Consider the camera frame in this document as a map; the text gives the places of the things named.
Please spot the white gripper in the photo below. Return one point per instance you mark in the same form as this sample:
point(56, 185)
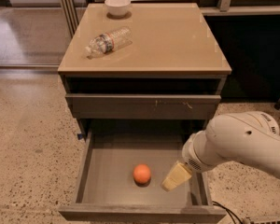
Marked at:
point(190, 157)

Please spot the open grey middle drawer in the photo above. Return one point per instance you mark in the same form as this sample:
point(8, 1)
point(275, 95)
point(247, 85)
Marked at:
point(107, 192)

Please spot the closed grey top drawer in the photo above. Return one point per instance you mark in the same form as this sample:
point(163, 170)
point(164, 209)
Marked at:
point(142, 106)

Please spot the brown drawer cabinet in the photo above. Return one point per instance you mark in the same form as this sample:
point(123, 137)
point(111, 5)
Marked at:
point(173, 53)

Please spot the metal window frame rail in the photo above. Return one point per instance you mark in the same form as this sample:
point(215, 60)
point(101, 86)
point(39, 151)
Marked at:
point(70, 14)

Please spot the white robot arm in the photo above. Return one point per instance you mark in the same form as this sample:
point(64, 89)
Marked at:
point(250, 138)

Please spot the white ceramic bowl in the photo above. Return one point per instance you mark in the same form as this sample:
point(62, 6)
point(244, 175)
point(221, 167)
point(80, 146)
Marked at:
point(117, 8)

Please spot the orange fruit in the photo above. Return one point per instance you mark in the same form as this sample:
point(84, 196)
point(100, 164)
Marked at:
point(141, 174)

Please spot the clear plastic water bottle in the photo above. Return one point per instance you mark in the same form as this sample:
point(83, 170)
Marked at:
point(108, 42)

